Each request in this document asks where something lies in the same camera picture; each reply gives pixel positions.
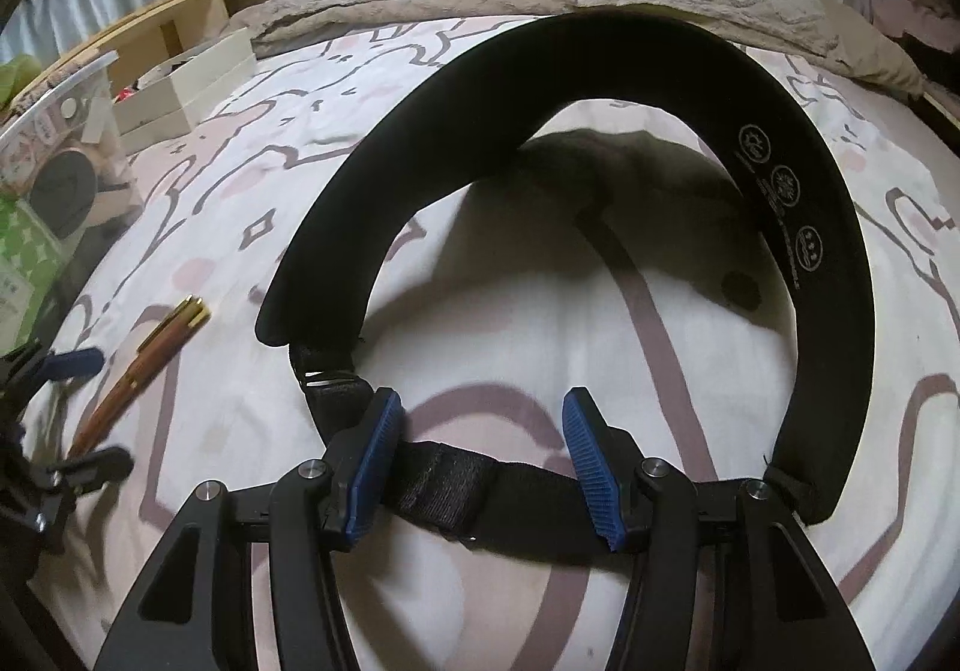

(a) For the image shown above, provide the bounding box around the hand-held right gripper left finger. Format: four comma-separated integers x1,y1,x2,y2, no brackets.
94,386,406,671

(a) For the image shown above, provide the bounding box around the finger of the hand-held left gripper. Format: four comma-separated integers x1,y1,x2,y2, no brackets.
43,446,136,493
0,339,106,402

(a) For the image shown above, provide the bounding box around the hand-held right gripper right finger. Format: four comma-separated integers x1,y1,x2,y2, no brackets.
562,386,875,671

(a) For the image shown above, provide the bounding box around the brown wooden pen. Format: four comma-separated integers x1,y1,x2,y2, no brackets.
66,296,211,462

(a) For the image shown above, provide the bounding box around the clear plastic container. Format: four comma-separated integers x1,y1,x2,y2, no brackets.
0,48,143,342

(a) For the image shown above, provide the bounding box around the black neck band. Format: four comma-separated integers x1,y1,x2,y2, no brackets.
255,11,878,544

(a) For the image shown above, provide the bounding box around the green star patterned box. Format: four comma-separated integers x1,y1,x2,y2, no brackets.
0,198,72,357

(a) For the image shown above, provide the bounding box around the printed rabbit blanket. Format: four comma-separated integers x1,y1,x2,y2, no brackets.
22,14,960,671

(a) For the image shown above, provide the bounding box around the dark round tin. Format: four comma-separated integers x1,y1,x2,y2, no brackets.
26,146,102,241

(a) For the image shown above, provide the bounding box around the green plush toy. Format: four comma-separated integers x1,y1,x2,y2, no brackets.
0,54,46,117

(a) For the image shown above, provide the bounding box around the white box of small things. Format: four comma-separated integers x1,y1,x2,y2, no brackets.
112,27,257,138

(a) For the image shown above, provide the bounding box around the wooden bedside shelf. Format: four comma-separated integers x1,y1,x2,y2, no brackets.
7,0,286,109

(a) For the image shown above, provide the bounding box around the pile of clothes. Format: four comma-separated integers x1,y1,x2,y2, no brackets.
855,0,960,53

